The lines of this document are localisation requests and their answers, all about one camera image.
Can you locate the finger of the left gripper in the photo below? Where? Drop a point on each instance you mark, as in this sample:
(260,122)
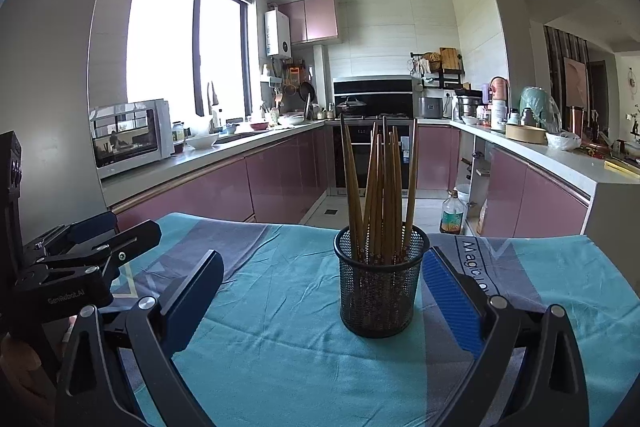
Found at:
(62,239)
(93,266)

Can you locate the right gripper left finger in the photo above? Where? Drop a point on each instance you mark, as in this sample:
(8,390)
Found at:
(94,389)

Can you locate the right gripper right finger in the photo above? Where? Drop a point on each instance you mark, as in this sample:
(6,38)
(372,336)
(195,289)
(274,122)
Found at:
(537,350)

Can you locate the kitchen window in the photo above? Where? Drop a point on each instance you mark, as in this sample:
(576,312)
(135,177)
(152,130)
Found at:
(193,54)

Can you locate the left hand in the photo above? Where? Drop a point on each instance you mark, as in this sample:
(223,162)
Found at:
(28,382)

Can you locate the white microwave oven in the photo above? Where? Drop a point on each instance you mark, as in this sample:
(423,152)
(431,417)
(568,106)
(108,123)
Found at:
(130,135)

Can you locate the white bowl on counter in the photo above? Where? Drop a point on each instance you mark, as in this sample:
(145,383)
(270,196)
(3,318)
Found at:
(202,141)

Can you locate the teal grey tablecloth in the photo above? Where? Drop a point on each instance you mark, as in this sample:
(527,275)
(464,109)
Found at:
(272,349)

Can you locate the pink left base cabinets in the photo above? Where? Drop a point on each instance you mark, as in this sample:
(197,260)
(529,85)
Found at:
(276,177)

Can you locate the pink base cabinets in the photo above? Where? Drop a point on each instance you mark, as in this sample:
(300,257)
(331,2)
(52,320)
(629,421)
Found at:
(276,177)
(509,193)

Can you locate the pink right base cabinets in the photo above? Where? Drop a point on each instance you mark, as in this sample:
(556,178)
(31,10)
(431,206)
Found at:
(509,193)

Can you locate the black mesh holder cup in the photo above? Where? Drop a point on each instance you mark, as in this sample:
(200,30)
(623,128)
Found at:
(376,301)

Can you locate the round bamboo steamer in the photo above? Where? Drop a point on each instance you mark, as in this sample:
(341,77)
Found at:
(526,134)

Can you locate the white water heater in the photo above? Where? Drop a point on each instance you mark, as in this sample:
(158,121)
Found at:
(277,34)

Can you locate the teal food cover dome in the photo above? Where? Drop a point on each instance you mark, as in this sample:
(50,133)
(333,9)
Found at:
(545,113)

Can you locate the steel stock pot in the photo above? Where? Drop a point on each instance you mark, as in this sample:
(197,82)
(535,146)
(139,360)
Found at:
(467,102)

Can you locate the red thermos kettle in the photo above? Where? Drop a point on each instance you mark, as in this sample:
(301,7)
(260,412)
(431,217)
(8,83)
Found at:
(499,90)

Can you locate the pink upper cabinet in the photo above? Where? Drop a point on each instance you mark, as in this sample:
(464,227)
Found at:
(312,20)

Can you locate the black range hood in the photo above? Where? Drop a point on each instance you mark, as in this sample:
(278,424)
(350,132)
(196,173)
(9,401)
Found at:
(374,96)

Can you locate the black wall shelf rack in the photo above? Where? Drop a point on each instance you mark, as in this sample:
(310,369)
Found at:
(442,69)

